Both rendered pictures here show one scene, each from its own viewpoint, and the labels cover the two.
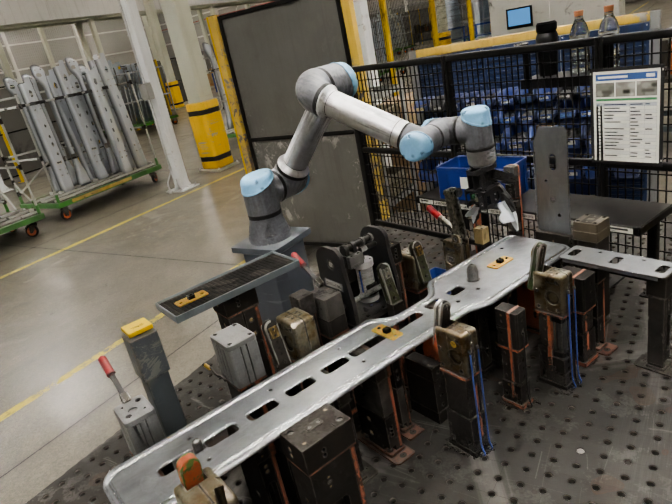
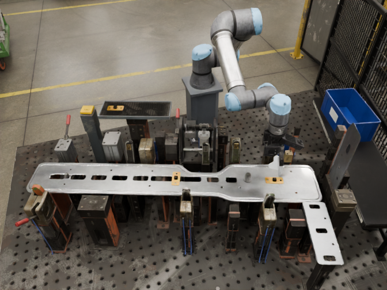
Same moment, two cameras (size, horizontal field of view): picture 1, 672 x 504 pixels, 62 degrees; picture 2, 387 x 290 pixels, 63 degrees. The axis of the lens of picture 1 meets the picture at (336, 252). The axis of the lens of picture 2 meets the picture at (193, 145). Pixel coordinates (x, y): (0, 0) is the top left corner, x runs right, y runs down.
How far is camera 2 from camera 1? 101 cm
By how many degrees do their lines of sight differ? 38
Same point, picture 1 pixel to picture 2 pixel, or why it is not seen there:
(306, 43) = not seen: outside the picture
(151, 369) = (88, 128)
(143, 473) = (47, 172)
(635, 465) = not seen: outside the picture
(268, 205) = (200, 68)
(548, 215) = (334, 172)
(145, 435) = (62, 156)
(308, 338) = (145, 157)
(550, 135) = (354, 133)
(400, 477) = (151, 233)
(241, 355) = (108, 149)
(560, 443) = (216, 278)
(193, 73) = not seen: outside the picture
